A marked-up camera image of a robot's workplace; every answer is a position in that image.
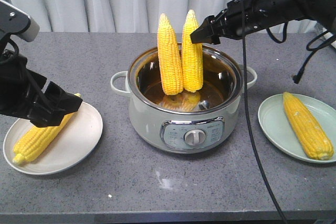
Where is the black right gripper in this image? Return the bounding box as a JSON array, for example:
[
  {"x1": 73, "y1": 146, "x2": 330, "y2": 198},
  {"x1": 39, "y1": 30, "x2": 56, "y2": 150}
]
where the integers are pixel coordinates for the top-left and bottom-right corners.
[{"x1": 190, "y1": 0, "x2": 292, "y2": 45}]

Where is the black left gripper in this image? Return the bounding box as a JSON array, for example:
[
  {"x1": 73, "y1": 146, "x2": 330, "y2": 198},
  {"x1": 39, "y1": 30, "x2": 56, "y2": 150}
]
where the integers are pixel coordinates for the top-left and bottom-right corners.
[{"x1": 1, "y1": 56, "x2": 82, "y2": 127}]

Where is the yellow corn cob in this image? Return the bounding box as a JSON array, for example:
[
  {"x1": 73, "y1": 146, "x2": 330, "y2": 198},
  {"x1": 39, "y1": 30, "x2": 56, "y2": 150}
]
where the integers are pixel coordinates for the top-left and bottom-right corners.
[
  {"x1": 182, "y1": 9, "x2": 203, "y2": 93},
  {"x1": 12, "y1": 93, "x2": 82, "y2": 166},
  {"x1": 157, "y1": 13, "x2": 184, "y2": 95},
  {"x1": 282, "y1": 92, "x2": 334, "y2": 161}
]

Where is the beige round plate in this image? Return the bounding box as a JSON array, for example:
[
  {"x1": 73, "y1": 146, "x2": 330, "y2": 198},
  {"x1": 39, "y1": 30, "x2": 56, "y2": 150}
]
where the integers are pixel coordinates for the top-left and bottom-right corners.
[{"x1": 3, "y1": 102, "x2": 103, "y2": 175}]

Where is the light green round plate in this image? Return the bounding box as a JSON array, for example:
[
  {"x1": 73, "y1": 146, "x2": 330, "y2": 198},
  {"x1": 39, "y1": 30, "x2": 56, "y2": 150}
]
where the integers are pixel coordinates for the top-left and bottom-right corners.
[{"x1": 258, "y1": 94, "x2": 335, "y2": 164}]

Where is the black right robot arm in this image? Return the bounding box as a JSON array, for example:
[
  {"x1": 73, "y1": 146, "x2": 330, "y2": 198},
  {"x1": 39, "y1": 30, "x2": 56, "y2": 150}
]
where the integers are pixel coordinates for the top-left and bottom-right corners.
[{"x1": 191, "y1": 0, "x2": 335, "y2": 45}]

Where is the green electric cooking pot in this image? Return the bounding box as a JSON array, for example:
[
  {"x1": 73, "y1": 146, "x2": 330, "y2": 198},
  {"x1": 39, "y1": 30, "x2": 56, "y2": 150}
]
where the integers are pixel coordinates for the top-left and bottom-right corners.
[{"x1": 110, "y1": 46, "x2": 257, "y2": 154}]

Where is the white object in plastic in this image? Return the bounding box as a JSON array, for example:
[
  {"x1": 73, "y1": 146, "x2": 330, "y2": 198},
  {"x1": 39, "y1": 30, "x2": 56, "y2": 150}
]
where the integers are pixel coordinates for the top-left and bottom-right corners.
[{"x1": 313, "y1": 22, "x2": 336, "y2": 51}]

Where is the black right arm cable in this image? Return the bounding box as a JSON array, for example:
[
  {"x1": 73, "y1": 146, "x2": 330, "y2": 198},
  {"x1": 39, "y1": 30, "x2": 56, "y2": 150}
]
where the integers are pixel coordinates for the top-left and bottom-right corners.
[{"x1": 230, "y1": 0, "x2": 289, "y2": 224}]

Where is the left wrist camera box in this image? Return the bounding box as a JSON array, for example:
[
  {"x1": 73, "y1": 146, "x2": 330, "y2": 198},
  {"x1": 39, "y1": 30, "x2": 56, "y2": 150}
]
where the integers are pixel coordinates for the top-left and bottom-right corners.
[{"x1": 1, "y1": 0, "x2": 40, "y2": 42}]

